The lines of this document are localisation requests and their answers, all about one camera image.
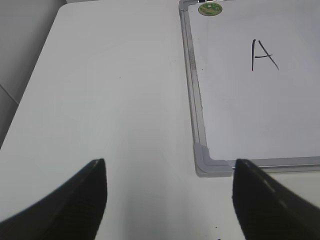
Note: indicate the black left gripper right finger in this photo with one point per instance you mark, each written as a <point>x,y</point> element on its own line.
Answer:
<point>266,210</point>

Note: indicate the round green magnet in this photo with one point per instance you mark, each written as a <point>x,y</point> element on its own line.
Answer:
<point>210,9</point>

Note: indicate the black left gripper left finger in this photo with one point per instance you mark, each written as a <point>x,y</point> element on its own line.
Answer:
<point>73,211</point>

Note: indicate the white magnetic whiteboard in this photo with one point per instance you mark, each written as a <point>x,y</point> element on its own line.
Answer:
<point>253,78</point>

